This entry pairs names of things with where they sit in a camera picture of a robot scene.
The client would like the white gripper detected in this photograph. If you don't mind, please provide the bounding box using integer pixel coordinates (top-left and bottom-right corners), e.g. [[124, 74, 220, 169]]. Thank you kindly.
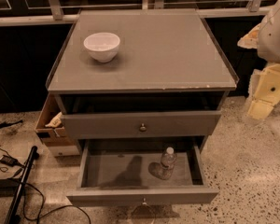
[[237, 25, 280, 119]]

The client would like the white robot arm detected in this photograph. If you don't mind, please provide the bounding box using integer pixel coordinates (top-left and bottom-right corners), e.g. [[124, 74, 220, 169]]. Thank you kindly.
[[237, 0, 280, 119]]

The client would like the grey wooden drawer cabinet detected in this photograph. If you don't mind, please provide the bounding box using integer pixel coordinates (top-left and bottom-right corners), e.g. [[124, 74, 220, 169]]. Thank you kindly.
[[45, 8, 240, 154]]

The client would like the grey open middle drawer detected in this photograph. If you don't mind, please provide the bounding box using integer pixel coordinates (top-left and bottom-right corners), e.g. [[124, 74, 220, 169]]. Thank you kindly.
[[67, 137, 218, 206]]

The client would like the black power adapter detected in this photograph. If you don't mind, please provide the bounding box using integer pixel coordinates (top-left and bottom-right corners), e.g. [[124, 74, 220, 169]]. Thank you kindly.
[[0, 155, 18, 167]]

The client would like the open cardboard box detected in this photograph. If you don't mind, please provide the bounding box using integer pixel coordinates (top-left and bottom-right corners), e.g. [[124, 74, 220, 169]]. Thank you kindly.
[[35, 95, 79, 157]]

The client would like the black pole on floor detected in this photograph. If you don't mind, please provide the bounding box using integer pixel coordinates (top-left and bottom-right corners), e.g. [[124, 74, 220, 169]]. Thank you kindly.
[[4, 146, 39, 224]]

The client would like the round top drawer knob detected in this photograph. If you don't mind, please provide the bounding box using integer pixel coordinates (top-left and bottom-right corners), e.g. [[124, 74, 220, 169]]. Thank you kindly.
[[139, 123, 147, 132]]

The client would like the clear plastic water bottle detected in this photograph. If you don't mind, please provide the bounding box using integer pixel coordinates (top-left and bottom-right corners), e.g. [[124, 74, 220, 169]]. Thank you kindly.
[[161, 147, 177, 180]]

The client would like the grey top drawer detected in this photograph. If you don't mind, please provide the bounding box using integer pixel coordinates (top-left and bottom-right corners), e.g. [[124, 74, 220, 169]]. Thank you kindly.
[[56, 91, 225, 139]]

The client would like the black floor cable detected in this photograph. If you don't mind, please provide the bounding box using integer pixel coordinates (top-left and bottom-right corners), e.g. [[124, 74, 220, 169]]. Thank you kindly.
[[0, 142, 91, 224]]

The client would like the white ceramic bowl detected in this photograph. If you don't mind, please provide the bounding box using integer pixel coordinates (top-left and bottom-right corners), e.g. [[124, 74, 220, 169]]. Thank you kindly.
[[83, 33, 120, 63]]

